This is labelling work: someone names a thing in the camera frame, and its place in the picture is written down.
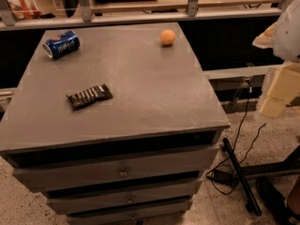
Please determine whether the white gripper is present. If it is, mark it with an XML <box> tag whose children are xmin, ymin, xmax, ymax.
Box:
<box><xmin>252</xmin><ymin>0</ymin><xmax>300</xmax><ymax>118</ymax></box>

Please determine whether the black rxbar chocolate bar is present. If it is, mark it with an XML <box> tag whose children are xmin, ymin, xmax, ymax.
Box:
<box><xmin>67</xmin><ymin>83</ymin><xmax>113</xmax><ymax>111</ymax></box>

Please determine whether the orange fruit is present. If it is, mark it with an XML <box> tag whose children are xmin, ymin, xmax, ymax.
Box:
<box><xmin>160</xmin><ymin>30</ymin><xmax>175</xmax><ymax>46</ymax></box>

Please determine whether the black power adapter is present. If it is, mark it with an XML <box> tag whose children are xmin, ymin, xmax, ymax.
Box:
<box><xmin>213</xmin><ymin>170</ymin><xmax>234</xmax><ymax>187</ymax></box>

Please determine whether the black table leg base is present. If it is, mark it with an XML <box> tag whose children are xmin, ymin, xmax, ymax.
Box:
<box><xmin>223</xmin><ymin>138</ymin><xmax>300</xmax><ymax>216</ymax></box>

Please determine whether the middle grey drawer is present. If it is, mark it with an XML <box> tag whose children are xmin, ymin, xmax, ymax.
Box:
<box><xmin>47</xmin><ymin>178</ymin><xmax>202</xmax><ymax>214</ymax></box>

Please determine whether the grey drawer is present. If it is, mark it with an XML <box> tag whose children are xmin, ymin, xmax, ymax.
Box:
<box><xmin>13</xmin><ymin>144</ymin><xmax>218</xmax><ymax>192</ymax></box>
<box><xmin>67</xmin><ymin>198</ymin><xmax>192</xmax><ymax>225</ymax></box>
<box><xmin>47</xmin><ymin>178</ymin><xmax>202</xmax><ymax>214</ymax></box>

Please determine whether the grey drawer cabinet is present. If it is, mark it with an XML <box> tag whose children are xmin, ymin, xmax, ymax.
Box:
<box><xmin>0</xmin><ymin>22</ymin><xmax>232</xmax><ymax>225</ymax></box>

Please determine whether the bottom grey drawer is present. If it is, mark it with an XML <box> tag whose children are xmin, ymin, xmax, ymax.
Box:
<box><xmin>67</xmin><ymin>198</ymin><xmax>192</xmax><ymax>225</ymax></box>

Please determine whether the blue pepsi can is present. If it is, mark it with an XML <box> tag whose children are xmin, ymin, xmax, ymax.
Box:
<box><xmin>42</xmin><ymin>30</ymin><xmax>80</xmax><ymax>59</ymax></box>

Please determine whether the top grey drawer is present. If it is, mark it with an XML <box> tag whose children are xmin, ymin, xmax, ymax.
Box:
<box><xmin>13</xmin><ymin>144</ymin><xmax>218</xmax><ymax>192</ymax></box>

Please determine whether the red white bag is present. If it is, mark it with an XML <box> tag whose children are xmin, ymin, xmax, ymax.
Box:
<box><xmin>7</xmin><ymin>0</ymin><xmax>41</xmax><ymax>20</ymax></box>

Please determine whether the black cable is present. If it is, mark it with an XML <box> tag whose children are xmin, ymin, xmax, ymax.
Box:
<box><xmin>205</xmin><ymin>78</ymin><xmax>267</xmax><ymax>196</ymax></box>

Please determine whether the metal shelf rail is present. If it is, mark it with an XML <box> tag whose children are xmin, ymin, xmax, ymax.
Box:
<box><xmin>0</xmin><ymin>0</ymin><xmax>292</xmax><ymax>31</ymax></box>

